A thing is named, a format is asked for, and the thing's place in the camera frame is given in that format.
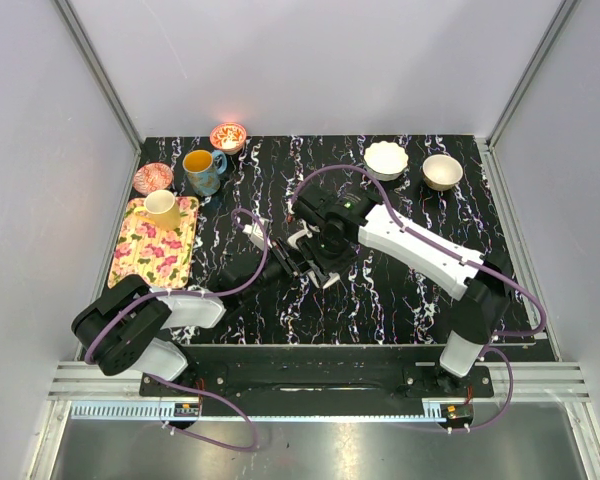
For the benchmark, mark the white scalloped bowl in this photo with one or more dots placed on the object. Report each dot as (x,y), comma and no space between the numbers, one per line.
(385,161)

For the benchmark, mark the blue mug yellow inside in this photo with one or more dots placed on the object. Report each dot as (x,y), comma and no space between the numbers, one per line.
(204,170)

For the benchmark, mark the red patterned saucer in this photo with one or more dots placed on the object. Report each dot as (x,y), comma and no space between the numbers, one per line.
(152,177)

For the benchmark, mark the white remote control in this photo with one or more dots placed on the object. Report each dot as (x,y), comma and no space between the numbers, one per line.
(302,245)

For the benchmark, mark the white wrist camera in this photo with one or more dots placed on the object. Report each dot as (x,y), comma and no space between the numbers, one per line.
(308,230)
(255,235)

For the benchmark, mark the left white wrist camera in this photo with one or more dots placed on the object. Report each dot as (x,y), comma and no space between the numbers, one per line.
(255,235)

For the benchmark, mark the beige round bowl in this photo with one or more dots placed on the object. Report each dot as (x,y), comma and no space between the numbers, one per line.
(442,172)

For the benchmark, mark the remote battery cover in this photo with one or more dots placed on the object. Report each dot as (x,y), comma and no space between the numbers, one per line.
(333,278)

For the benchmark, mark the red patterned small bowl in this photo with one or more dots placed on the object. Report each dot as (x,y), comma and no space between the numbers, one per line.
(229,137)

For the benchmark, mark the white slotted cable duct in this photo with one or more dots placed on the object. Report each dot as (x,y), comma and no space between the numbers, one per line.
(162,410)

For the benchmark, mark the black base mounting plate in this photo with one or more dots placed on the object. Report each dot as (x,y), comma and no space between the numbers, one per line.
(412,371)

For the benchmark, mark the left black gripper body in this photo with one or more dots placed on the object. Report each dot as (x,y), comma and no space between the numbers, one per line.
(285,257)

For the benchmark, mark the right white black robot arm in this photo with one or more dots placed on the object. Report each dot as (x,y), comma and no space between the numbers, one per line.
(480,300)

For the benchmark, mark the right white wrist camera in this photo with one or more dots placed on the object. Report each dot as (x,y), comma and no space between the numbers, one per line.
(308,230)

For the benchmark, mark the floral pink tray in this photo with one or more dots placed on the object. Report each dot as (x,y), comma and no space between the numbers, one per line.
(161,258)

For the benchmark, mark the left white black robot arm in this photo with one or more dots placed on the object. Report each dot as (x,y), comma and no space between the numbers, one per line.
(119,330)

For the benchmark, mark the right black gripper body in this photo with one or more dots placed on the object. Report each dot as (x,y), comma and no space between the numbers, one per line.
(339,254)

